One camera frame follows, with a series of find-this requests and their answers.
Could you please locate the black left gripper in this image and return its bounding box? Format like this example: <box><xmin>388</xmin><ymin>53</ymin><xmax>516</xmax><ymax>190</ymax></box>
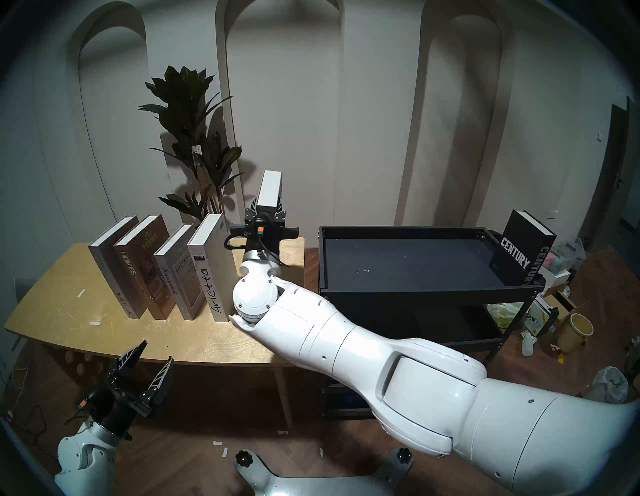
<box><xmin>77</xmin><ymin>340</ymin><xmax>175</xmax><ymax>442</ymax></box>

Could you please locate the tall green potted plant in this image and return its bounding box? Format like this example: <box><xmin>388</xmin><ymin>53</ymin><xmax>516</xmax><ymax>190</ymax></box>
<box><xmin>137</xmin><ymin>65</ymin><xmax>246</xmax><ymax>238</ymax></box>

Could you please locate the black metal shelf cart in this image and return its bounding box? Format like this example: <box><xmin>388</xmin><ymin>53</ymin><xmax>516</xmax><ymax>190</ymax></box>
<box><xmin>318</xmin><ymin>226</ymin><xmax>547</xmax><ymax>420</ymax></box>

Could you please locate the brown Homes book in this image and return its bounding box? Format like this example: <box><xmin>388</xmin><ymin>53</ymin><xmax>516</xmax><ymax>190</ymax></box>
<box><xmin>113</xmin><ymin>214</ymin><xmax>177</xmax><ymax>321</ymax></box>

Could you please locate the clear plastic storage box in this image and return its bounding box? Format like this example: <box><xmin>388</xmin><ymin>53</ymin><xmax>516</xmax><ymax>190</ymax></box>
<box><xmin>552</xmin><ymin>239</ymin><xmax>587</xmax><ymax>273</ymax></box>

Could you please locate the dark door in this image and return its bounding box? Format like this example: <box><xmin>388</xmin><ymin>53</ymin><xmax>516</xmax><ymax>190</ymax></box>
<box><xmin>580</xmin><ymin>96</ymin><xmax>640</xmax><ymax>253</ymax></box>

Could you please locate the grey metal robot base plate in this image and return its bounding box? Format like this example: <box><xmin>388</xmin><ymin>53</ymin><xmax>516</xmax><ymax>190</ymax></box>
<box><xmin>234</xmin><ymin>448</ymin><xmax>414</xmax><ymax>496</ymax></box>

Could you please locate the green and white carton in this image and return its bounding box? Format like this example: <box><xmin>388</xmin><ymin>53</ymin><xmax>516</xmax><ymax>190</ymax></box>
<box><xmin>525</xmin><ymin>295</ymin><xmax>560</xmax><ymax>337</ymax></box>

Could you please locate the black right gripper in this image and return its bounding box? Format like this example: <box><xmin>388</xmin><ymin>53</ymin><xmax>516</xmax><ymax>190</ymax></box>
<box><xmin>223</xmin><ymin>196</ymin><xmax>300</xmax><ymax>254</ymax></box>

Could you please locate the yellow round bucket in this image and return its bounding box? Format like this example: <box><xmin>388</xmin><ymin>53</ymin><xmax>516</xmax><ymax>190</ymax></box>
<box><xmin>556</xmin><ymin>313</ymin><xmax>594</xmax><ymax>354</ymax></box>

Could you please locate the grey Special Issue book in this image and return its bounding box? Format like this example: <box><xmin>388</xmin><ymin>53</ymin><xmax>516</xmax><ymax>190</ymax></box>
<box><xmin>88</xmin><ymin>215</ymin><xmax>147</xmax><ymax>320</ymax></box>

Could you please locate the white bin with bag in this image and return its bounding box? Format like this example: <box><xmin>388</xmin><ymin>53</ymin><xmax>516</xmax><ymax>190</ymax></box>
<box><xmin>582</xmin><ymin>366</ymin><xmax>629</xmax><ymax>404</ymax></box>

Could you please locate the grey Discontent book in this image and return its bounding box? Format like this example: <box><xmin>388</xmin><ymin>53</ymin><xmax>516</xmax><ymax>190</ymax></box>
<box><xmin>153</xmin><ymin>223</ymin><xmax>207</xmax><ymax>321</ymax></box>

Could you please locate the black floor cable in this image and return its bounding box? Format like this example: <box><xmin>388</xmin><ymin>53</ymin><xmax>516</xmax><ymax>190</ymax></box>
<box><xmin>0</xmin><ymin>367</ymin><xmax>81</xmax><ymax>448</ymax></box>

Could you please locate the black Century book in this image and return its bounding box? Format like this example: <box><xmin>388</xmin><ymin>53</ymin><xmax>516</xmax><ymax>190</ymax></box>
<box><xmin>489</xmin><ymin>209</ymin><xmax>557</xmax><ymax>287</ymax></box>

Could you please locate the brown cardboard box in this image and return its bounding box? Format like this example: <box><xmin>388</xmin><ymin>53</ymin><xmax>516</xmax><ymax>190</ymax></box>
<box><xmin>542</xmin><ymin>290</ymin><xmax>577</xmax><ymax>326</ymax></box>

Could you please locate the light wooden table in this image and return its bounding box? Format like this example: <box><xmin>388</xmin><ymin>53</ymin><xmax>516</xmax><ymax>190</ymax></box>
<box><xmin>4</xmin><ymin>236</ymin><xmax>305</xmax><ymax>428</ymax></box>

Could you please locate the light green plastic bag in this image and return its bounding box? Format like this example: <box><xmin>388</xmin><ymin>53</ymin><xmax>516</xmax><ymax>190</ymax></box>
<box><xmin>487</xmin><ymin>302</ymin><xmax>526</xmax><ymax>329</ymax></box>

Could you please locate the grey ianra book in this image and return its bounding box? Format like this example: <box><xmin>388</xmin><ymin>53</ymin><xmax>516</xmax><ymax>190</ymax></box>
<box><xmin>255</xmin><ymin>170</ymin><xmax>284</xmax><ymax>211</ymax></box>

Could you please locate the white square box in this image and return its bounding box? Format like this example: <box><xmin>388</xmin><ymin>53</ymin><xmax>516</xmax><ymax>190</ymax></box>
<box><xmin>537</xmin><ymin>267</ymin><xmax>571</xmax><ymax>291</ymax></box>

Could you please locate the white Arietta book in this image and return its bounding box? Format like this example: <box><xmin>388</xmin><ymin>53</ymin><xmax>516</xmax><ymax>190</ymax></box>
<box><xmin>187</xmin><ymin>213</ymin><xmax>240</xmax><ymax>323</ymax></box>

